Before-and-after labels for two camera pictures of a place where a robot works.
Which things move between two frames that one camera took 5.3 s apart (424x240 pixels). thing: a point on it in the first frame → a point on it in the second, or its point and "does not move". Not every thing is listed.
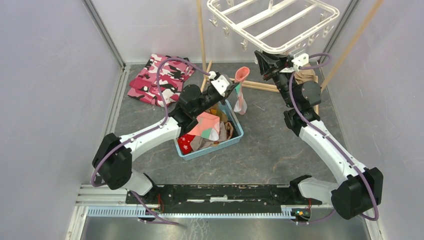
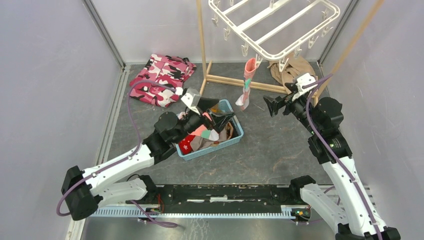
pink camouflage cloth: x=172 y=75 does not move
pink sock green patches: x=242 y=74 → x=249 y=65
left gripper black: x=223 y=98 → x=219 y=120
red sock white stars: x=184 y=142 does not move
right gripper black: x=266 y=61 → x=274 y=104
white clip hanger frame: x=277 y=26 does not move
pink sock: x=208 y=126 does not move
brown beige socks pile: x=226 y=129 does not move
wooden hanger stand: x=258 y=86 does not move
